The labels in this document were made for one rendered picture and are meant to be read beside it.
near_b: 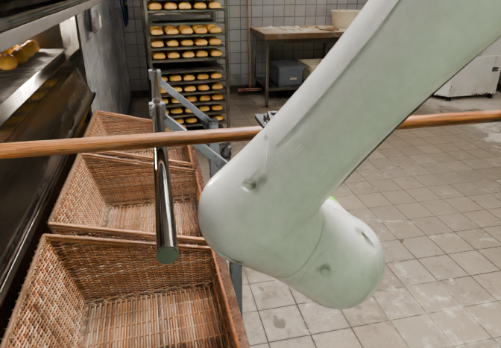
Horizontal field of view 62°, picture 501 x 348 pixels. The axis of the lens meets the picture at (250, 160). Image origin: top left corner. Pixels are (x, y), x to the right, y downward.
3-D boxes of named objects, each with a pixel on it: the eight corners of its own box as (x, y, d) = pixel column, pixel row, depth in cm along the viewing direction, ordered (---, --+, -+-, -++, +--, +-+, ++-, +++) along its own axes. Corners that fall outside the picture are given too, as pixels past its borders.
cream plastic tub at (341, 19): (337, 29, 536) (338, 12, 528) (325, 25, 574) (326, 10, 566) (367, 28, 545) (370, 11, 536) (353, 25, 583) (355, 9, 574)
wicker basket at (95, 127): (86, 205, 184) (76, 147, 173) (101, 156, 235) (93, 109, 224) (197, 194, 194) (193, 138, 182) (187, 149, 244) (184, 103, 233)
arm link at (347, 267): (359, 343, 48) (423, 271, 45) (276, 305, 43) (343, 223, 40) (314, 267, 60) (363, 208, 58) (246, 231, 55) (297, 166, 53)
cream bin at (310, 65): (309, 84, 544) (310, 65, 535) (296, 76, 588) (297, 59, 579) (334, 83, 552) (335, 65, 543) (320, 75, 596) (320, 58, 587)
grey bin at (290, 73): (277, 86, 536) (278, 67, 526) (268, 77, 580) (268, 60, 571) (304, 84, 543) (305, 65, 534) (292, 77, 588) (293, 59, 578)
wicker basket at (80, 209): (60, 299, 130) (42, 223, 119) (87, 209, 180) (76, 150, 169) (215, 279, 139) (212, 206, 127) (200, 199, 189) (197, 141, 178)
